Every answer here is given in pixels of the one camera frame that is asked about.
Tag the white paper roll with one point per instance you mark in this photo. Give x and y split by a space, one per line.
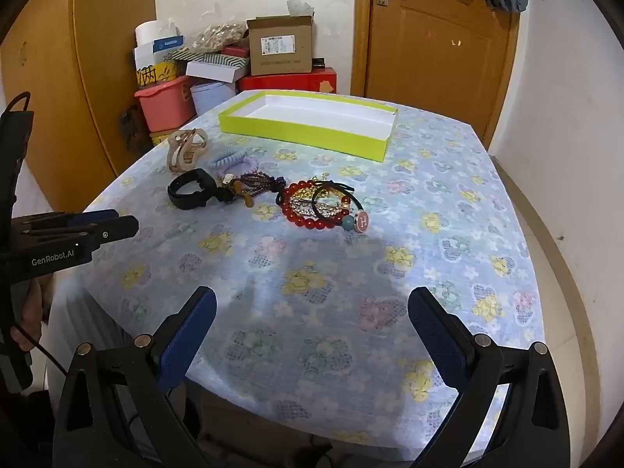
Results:
148 31

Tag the person's grey trousers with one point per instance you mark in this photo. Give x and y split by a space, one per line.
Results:
97 317

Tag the clear bag of nuts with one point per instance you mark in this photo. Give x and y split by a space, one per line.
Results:
217 36

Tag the yellow tin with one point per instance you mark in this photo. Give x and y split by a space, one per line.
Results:
158 137

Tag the yellow printed box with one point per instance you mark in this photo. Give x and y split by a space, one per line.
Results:
158 75

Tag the dark brown hanging object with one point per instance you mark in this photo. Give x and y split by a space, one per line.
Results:
132 129

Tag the large red box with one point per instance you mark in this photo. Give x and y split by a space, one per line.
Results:
292 82

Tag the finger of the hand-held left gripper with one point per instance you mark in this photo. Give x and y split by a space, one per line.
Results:
117 228
95 217

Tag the open cardboard box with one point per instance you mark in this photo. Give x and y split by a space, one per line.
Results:
280 58

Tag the yellow-green shallow box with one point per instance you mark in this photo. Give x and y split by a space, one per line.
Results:
302 129

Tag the green striped box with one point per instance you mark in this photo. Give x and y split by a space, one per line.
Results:
214 57

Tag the white and blue carton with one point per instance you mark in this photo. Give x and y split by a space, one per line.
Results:
163 48

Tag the lavender patterned bucket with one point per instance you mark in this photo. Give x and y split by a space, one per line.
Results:
212 97

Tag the floral tablecloth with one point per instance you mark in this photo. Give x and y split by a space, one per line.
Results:
312 282

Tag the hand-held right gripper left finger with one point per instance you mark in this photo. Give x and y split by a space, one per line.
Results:
187 341

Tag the wooden door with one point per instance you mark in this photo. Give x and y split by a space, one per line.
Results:
438 58

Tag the black smart band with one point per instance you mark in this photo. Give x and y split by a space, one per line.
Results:
181 201

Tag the white flat box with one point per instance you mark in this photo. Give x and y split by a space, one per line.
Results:
214 72

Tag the person's left hand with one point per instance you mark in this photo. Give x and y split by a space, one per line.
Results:
30 317

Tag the beige hair claw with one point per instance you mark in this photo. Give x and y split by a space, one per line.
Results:
181 151

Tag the wooden wardrobe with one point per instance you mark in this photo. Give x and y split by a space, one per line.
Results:
73 83

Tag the small red box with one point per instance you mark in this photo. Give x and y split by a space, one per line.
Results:
236 51

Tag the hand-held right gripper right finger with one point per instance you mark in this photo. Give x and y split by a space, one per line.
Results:
436 341

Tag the pink plastic bin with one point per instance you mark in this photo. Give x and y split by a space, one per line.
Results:
163 107

